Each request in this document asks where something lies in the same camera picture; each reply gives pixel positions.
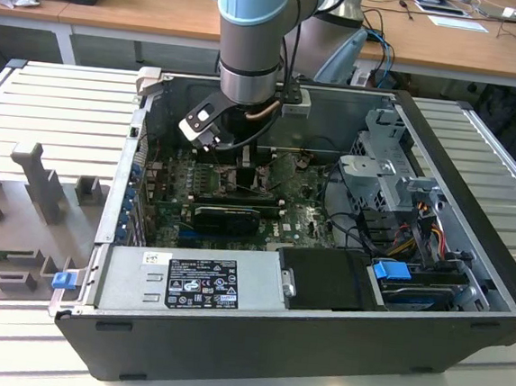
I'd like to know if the metal disk bay cage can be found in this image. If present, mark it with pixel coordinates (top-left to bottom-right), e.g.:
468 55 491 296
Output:
331 103 456 222

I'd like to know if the blue cable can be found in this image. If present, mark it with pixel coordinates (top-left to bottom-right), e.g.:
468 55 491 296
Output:
362 28 396 75

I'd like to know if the white power adapter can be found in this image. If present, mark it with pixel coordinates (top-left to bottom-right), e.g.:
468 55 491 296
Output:
349 65 373 87

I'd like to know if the black plastic shroud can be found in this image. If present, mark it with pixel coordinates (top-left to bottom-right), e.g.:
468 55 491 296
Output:
272 244 392 318

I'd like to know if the white camera on black bracket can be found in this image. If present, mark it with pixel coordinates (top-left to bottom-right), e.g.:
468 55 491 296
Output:
176 99 225 153

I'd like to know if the hard disk in blue carrier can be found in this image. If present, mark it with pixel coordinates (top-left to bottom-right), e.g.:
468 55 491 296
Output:
367 259 460 318

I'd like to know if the grey camera box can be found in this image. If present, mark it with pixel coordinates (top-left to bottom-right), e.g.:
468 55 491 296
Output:
280 89 313 120

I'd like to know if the wooden desk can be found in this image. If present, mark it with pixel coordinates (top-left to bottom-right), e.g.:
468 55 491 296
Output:
0 0 516 106

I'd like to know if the black PC case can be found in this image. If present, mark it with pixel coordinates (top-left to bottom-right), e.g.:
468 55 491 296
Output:
42 59 516 386

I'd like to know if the black graphics card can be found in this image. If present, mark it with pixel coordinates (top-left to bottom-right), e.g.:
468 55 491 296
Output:
190 202 260 239

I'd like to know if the red yellow wire bundle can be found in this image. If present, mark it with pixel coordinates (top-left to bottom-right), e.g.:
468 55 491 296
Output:
387 213 448 263

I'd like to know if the blue case latch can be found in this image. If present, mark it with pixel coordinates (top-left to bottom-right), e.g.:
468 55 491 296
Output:
51 272 76 292

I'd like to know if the green motherboard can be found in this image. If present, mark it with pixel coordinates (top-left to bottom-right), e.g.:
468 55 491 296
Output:
138 140 370 266

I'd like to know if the silver power supply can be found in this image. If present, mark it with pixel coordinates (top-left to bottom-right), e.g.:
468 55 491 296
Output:
93 235 290 327

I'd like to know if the white paper sheet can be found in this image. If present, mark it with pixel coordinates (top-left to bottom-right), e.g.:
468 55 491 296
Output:
428 13 490 34

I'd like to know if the wire locking lever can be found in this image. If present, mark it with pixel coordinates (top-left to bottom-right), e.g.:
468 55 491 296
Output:
266 174 297 194

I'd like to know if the CPU socket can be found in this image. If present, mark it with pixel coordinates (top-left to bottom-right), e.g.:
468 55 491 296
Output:
212 161 276 201

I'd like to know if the grey parts rack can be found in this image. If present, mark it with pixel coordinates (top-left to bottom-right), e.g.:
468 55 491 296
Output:
0 138 113 314

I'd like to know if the grey case handle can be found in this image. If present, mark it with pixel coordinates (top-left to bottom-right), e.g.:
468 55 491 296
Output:
133 65 162 99

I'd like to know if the pale blue teach pendant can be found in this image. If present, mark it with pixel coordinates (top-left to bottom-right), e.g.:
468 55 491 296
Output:
315 25 369 86

